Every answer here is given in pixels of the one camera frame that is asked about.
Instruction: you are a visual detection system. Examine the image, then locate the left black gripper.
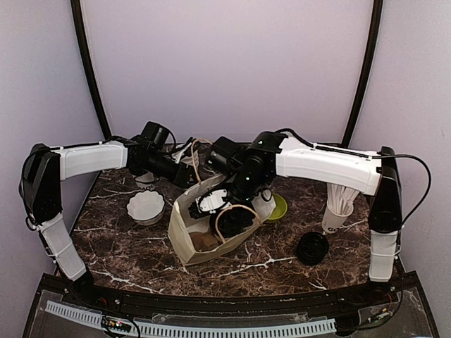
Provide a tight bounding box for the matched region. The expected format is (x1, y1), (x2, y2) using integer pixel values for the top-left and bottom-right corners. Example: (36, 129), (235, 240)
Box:
(140, 150), (206, 189)

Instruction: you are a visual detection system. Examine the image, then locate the white paper cup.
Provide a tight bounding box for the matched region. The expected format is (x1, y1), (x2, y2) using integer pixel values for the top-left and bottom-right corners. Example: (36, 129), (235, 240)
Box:
(133, 173), (155, 189)

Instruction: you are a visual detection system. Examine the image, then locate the brown cardboard cup carrier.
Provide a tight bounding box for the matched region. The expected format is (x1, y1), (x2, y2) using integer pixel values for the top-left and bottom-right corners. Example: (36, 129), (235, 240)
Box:
(190, 232), (221, 252)

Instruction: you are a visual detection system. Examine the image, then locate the beige paper bag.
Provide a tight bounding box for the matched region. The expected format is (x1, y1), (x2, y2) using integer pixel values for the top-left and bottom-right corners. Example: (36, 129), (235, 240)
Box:
(168, 137), (278, 267)

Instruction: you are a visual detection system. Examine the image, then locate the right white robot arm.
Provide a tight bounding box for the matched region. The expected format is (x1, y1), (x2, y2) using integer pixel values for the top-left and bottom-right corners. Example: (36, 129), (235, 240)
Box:
(220, 128), (408, 306)

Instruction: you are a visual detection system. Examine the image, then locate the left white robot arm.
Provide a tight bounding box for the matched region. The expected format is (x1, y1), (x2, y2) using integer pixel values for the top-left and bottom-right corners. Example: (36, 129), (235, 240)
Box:
(18, 136), (195, 307)

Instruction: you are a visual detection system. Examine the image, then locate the green bowl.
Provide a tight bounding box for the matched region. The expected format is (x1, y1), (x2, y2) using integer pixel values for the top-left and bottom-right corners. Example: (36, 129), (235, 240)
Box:
(264, 194), (288, 224)

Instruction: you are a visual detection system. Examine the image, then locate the white scalloped bowl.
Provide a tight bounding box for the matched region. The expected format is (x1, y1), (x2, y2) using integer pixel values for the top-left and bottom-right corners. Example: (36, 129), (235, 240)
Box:
(126, 190), (166, 226)

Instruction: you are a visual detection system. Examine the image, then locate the stack of black lids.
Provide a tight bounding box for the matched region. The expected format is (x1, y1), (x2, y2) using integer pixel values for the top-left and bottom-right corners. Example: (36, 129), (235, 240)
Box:
(295, 232), (329, 266)

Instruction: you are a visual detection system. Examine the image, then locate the white cup holding straws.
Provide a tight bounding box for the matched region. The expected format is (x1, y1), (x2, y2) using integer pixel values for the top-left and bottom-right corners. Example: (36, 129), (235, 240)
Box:
(321, 201), (354, 234)

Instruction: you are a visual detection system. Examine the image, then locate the bundle of wrapped straws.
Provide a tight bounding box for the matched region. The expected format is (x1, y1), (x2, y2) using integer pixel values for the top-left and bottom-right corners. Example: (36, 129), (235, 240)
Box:
(327, 183), (359, 216)

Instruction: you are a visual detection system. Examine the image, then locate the black table edge rail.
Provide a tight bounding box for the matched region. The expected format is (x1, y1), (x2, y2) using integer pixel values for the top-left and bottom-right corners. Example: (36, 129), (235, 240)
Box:
(38, 273), (420, 320)

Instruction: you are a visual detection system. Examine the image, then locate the grey slotted cable duct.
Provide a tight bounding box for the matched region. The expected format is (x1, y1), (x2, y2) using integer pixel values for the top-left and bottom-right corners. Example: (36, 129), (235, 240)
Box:
(44, 301), (336, 337)

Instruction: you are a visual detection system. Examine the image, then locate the left black frame post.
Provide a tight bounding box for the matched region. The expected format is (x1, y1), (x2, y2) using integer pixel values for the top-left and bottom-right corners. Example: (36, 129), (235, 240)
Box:
(70, 0), (112, 139)

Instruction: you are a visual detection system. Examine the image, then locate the black frame post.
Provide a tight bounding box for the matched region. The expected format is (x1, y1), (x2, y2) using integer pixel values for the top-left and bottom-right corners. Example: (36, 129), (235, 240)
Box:
(70, 0), (112, 139)
(340, 0), (383, 148)

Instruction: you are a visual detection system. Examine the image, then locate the right black frame post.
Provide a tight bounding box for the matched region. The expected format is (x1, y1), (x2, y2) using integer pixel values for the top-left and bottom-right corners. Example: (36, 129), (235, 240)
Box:
(340, 0), (383, 148)

